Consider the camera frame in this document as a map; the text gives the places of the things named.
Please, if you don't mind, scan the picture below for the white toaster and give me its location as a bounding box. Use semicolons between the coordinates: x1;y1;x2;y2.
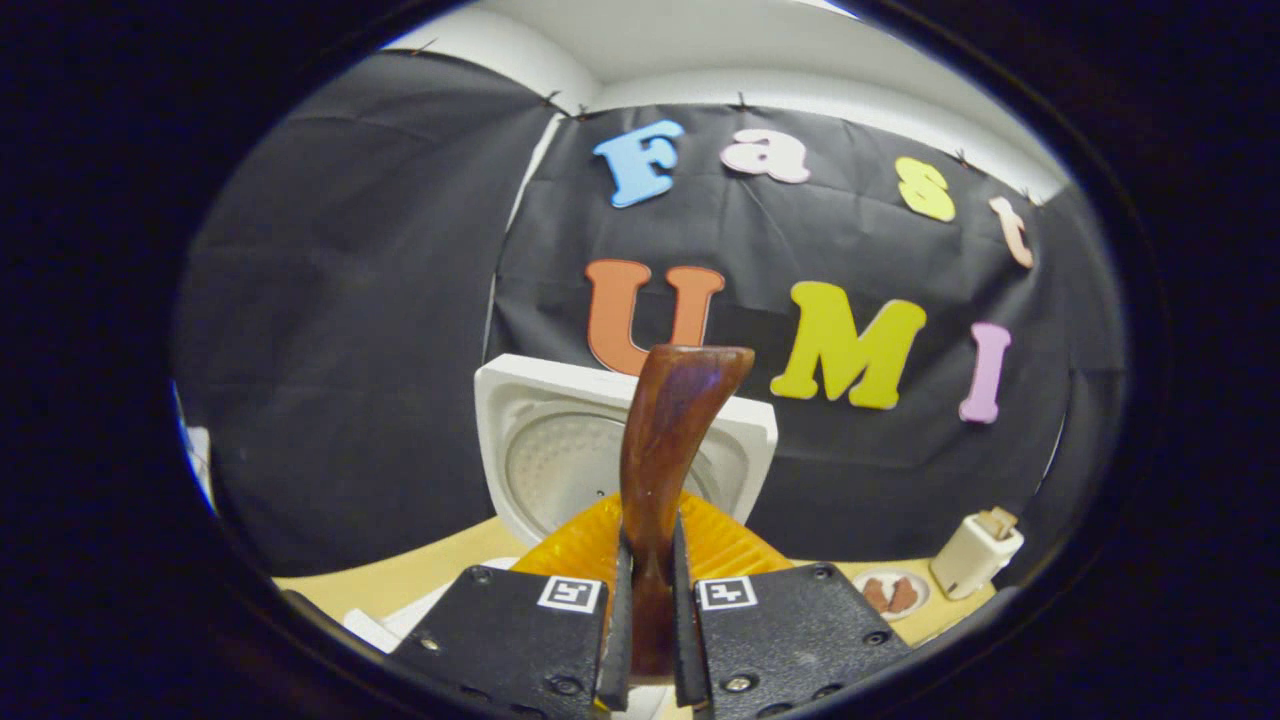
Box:
929;506;1025;601

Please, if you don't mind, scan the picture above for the white panel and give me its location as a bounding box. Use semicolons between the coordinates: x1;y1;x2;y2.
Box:
178;425;216;511

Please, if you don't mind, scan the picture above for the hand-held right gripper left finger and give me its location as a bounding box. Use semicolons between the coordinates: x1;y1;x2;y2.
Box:
388;492;635;720

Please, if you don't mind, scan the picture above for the white rice cooker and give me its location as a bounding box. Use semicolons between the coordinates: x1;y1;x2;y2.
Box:
343;354;779;720

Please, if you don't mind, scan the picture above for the black backdrop cloth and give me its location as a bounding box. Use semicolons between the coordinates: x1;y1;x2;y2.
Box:
175;50;1129;591

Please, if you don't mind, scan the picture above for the brown wooden spoon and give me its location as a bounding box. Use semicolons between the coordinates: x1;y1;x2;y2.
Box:
618;344;757;679

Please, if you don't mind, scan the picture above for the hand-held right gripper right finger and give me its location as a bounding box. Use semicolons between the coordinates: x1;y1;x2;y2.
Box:
668;490;914;717

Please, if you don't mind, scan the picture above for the white round plate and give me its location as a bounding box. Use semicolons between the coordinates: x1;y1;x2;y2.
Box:
852;568;931;623

